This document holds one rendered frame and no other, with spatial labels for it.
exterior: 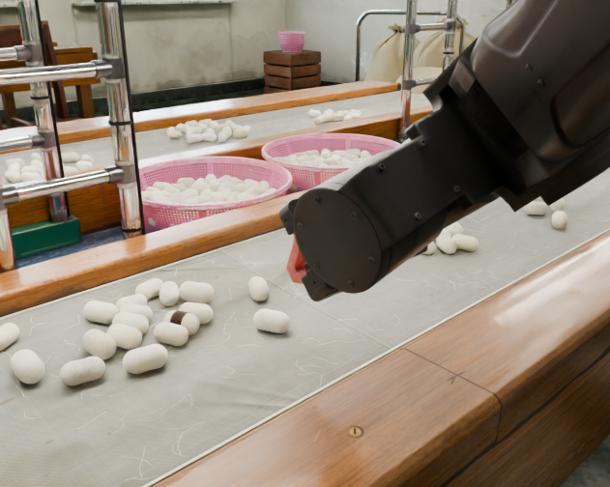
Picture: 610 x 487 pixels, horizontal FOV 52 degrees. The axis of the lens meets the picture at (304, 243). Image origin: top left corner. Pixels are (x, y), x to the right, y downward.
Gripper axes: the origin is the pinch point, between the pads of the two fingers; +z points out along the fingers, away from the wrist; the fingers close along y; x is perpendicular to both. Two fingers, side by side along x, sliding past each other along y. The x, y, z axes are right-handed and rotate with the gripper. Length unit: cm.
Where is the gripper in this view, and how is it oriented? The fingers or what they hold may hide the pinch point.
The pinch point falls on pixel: (297, 270)
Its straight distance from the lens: 50.0
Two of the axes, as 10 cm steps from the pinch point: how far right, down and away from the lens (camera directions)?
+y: -7.5, 2.6, -6.0
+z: -5.0, 3.6, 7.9
